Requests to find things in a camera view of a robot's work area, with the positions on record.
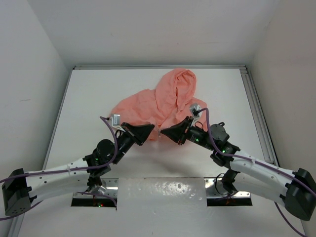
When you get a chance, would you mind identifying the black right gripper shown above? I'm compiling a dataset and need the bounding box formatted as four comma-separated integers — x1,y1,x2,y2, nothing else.
161,116,215,151

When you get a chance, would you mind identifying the salmon pink hooded jacket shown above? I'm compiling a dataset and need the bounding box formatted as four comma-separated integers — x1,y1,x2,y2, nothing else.
111,68,207,141

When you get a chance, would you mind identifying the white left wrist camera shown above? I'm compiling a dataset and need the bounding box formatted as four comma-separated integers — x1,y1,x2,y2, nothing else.
110,114,120,127

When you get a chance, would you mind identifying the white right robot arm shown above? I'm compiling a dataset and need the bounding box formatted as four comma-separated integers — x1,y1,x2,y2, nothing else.
161,117,316,221

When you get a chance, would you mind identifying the aluminium frame rail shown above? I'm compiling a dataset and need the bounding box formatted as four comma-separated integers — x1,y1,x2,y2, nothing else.
240,66,279,166
73,64,247,70

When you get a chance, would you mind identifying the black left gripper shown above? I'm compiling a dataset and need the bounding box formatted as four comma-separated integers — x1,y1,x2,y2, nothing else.
111,121,154,163

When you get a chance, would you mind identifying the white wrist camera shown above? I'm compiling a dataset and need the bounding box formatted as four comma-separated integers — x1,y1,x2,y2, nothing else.
189,103,202,121
110,114,120,127

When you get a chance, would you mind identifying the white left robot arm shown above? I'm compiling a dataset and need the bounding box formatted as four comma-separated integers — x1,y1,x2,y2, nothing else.
1,122,155,219

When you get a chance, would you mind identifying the aluminium frame right rail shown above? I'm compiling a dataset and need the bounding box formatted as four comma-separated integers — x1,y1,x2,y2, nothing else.
240,66,279,166

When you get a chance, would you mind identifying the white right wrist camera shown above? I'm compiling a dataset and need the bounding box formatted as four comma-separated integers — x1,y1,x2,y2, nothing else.
189,103,202,121

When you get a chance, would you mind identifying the aluminium frame back rail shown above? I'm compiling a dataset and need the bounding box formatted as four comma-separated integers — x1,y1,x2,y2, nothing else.
73,64,247,70

